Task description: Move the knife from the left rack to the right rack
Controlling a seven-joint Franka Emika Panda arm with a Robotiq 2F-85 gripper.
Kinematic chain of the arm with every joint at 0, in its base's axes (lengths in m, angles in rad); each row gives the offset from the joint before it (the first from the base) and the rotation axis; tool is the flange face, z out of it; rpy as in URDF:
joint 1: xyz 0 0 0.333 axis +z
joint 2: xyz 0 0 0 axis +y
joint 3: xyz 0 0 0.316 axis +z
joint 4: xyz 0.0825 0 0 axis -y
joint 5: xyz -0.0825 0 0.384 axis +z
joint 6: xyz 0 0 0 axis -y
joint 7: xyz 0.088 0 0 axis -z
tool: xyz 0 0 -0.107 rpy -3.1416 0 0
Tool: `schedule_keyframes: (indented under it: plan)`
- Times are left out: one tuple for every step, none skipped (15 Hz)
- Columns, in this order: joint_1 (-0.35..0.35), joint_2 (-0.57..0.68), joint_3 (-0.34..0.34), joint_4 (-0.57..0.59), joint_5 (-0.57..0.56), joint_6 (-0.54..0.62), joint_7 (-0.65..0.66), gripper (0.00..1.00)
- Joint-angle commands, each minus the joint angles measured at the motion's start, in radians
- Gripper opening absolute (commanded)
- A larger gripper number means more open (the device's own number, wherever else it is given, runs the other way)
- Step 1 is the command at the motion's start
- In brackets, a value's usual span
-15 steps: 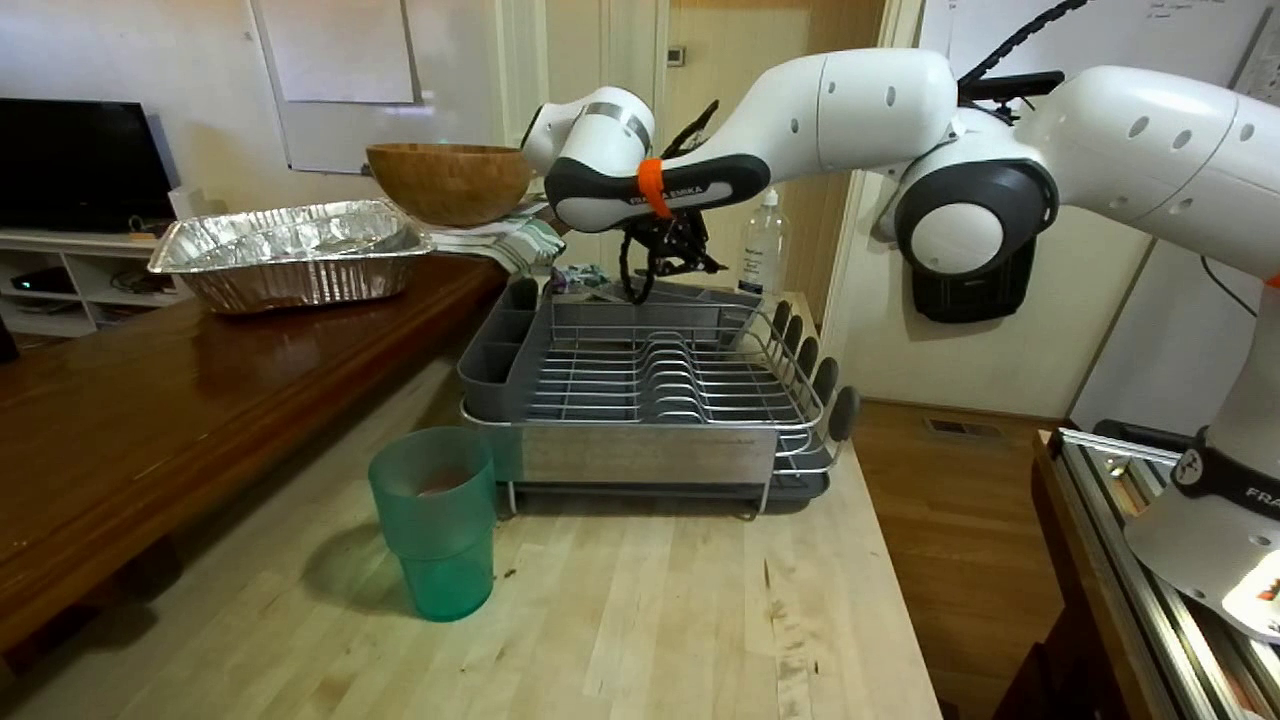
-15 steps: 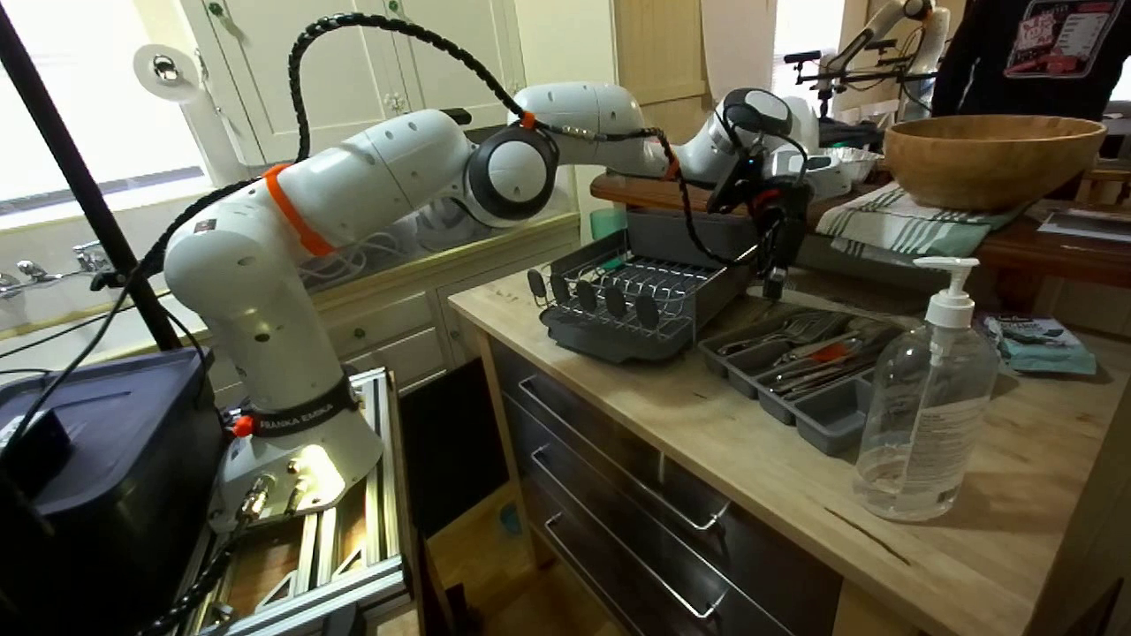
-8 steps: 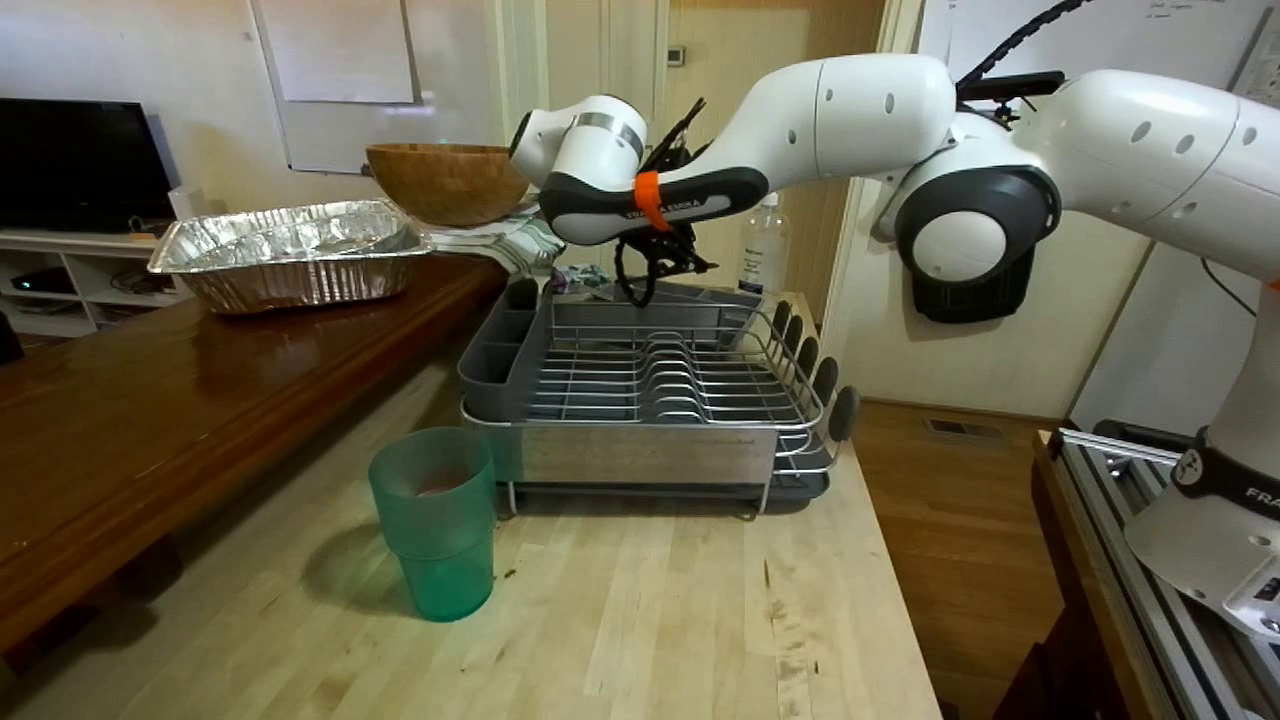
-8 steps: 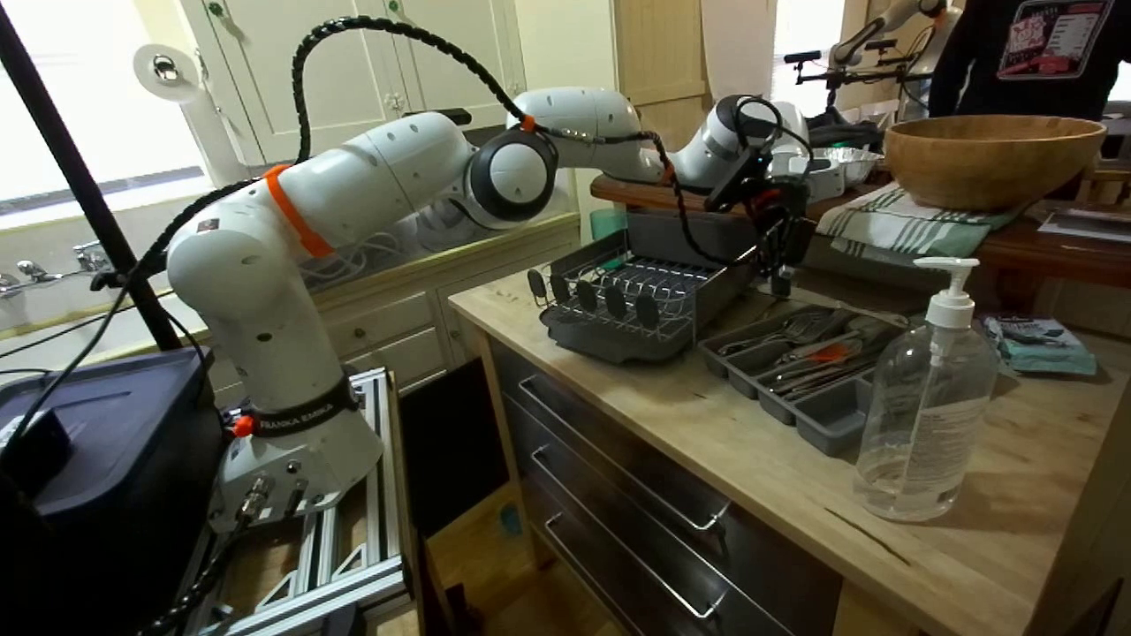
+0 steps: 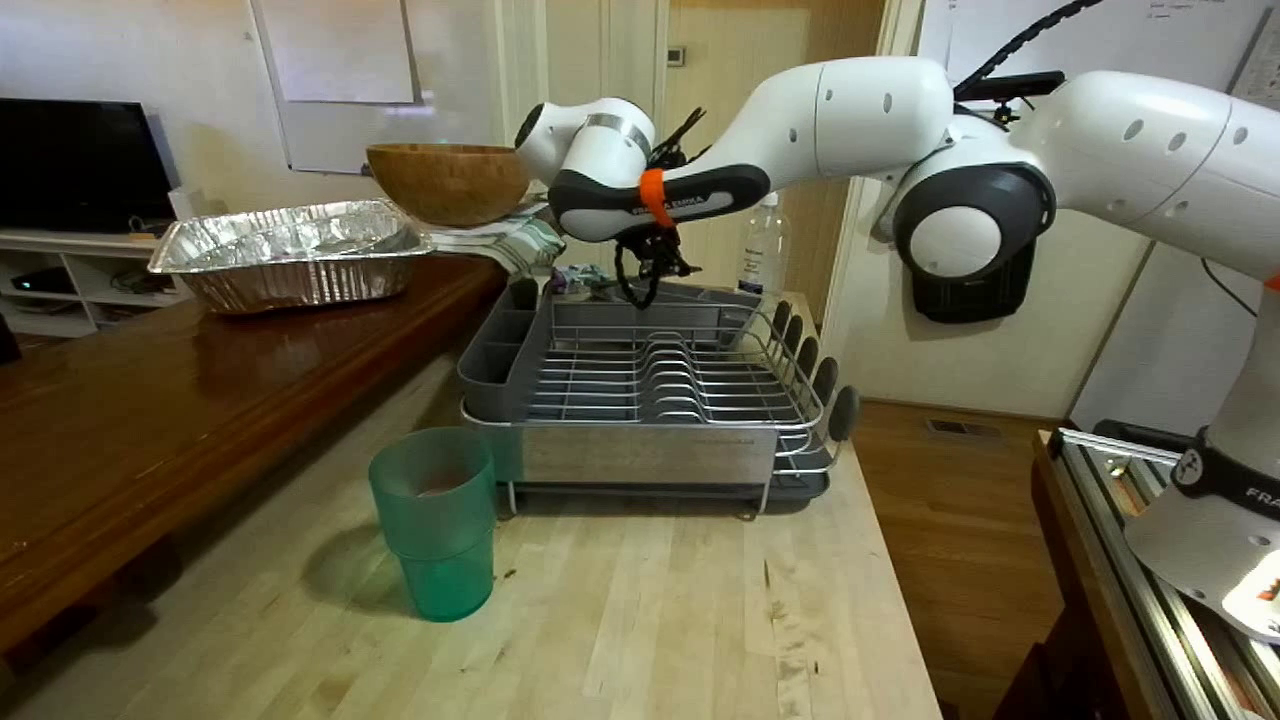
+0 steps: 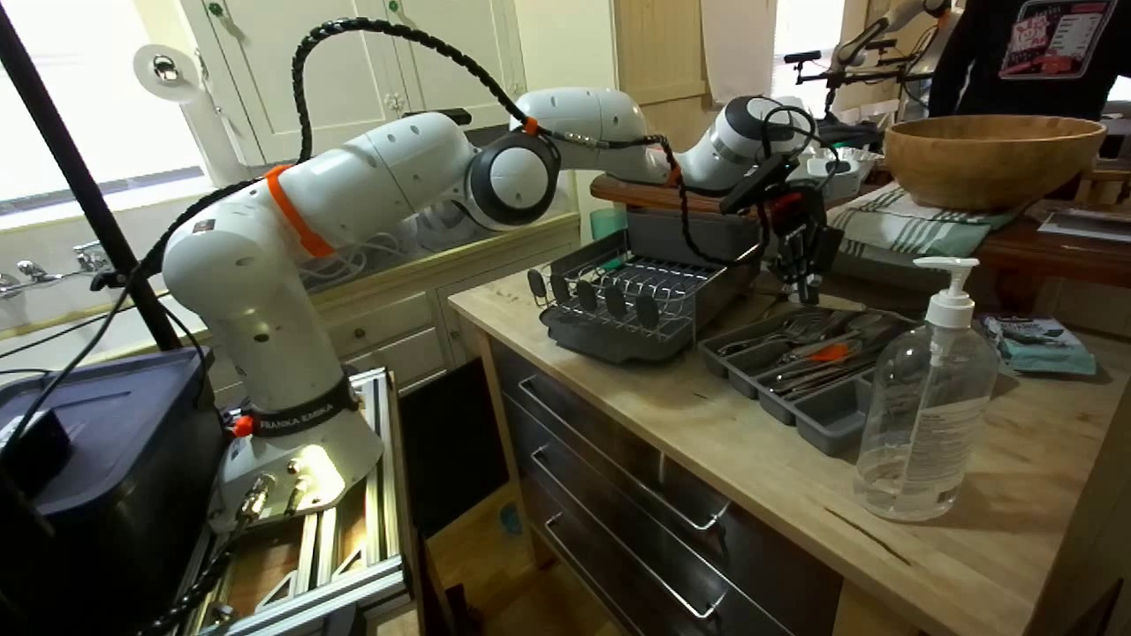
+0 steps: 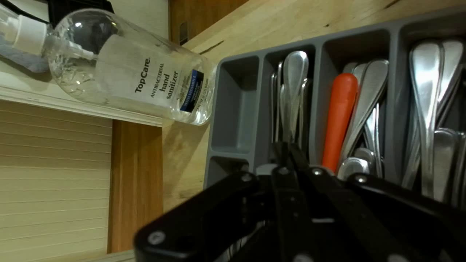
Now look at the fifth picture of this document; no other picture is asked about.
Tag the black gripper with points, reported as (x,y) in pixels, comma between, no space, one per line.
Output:
(652,246)

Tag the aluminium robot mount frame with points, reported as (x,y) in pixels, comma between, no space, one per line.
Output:
(1146,584)

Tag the clear hand sanitizer bottle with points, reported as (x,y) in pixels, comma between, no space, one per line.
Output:
(761,246)

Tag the green plastic cup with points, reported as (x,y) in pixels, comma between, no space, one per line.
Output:
(435,535)

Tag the white shelf unit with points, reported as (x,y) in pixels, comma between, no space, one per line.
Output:
(83,284)

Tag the dark wooden table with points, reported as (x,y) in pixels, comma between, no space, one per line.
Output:
(174,413)

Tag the whiteboard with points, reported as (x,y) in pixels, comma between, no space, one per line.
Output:
(344,81)

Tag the aluminium foil tray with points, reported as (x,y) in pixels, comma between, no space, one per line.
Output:
(287,255)

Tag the striped dish towel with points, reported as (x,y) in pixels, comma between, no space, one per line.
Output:
(514,242)

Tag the black monitor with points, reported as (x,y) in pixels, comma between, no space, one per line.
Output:
(83,166)

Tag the wooden bowl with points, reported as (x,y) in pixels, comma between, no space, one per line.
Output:
(445,186)

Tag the grey dish rack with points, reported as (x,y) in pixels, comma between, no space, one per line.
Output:
(652,387)

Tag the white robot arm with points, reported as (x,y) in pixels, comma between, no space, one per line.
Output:
(1093,145)

